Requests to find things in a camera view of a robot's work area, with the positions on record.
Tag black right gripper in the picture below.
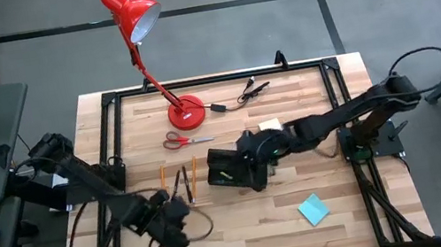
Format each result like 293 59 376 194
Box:
231 122 304 180

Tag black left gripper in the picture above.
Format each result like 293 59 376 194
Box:
120 185 198 247

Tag black pen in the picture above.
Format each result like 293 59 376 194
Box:
180 163 195 205
167 169 186 200

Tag orange-yellow pencil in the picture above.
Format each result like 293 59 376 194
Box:
157 165 169 193
184 155 205 205

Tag black mesh desk organizer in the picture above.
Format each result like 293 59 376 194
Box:
202 138 275 200

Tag yellow-green highlighter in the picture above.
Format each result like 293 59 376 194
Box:
218 168 235 182

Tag red-handled scissors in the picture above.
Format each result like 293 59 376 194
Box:
160 123 216 152

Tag red desk lamp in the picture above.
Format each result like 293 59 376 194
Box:
99 0 209 143

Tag blue sticky note pad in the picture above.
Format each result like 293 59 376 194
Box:
295 190 333 229

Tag white paper sheet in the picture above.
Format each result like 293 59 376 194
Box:
49 171 70 189

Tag black lamp cable with adapter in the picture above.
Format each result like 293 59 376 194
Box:
190 73 275 119

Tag black aluminium table frame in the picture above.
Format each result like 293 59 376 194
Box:
28 29 437 247

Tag black triangular bracket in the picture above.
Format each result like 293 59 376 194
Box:
0 143 16 170

